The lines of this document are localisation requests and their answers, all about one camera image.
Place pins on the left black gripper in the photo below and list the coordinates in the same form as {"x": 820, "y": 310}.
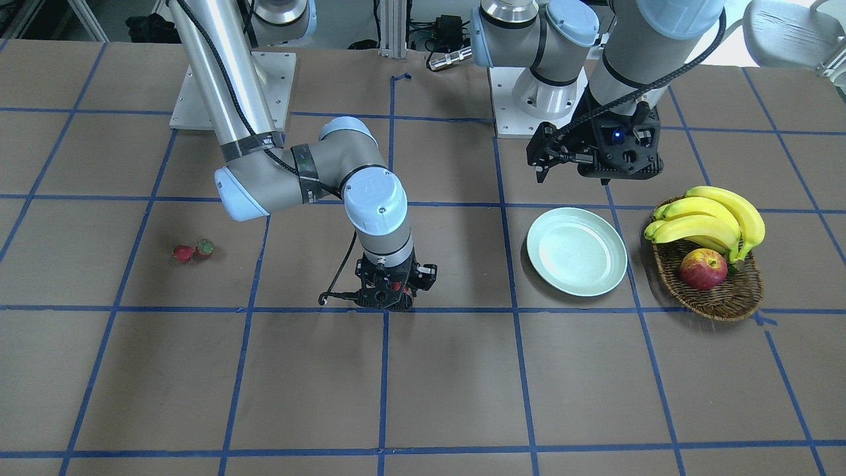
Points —
{"x": 579, "y": 137}

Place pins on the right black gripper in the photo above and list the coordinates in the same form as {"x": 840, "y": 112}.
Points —
{"x": 425, "y": 276}

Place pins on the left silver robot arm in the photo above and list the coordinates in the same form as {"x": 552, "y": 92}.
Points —
{"x": 650, "y": 44}

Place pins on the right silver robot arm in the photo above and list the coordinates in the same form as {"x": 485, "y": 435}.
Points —
{"x": 260, "y": 176}

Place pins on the light green plate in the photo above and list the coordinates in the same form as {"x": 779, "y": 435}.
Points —
{"x": 577, "y": 252}

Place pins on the yellow banana bunch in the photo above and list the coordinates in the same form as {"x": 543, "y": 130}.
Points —
{"x": 713, "y": 217}

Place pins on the red apple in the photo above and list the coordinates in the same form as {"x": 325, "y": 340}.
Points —
{"x": 703, "y": 269}

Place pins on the wicker fruit basket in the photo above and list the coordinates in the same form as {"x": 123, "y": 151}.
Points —
{"x": 737, "y": 297}

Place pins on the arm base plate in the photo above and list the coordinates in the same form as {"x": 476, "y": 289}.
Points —
{"x": 521, "y": 102}
{"x": 200, "y": 104}

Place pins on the aluminium frame post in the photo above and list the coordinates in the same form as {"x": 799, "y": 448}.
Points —
{"x": 393, "y": 16}

